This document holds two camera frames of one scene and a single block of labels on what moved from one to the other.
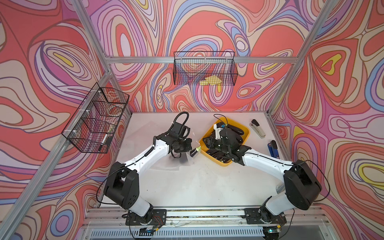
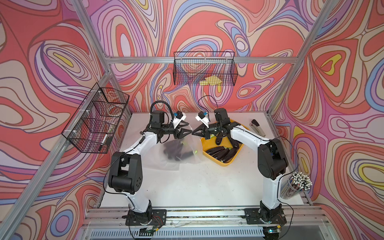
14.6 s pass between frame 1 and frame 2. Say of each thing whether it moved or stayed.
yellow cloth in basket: stayed
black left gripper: moved
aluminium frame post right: stayed
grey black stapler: stayed
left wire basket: stayed
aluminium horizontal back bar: stayed
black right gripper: moved
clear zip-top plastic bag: moved
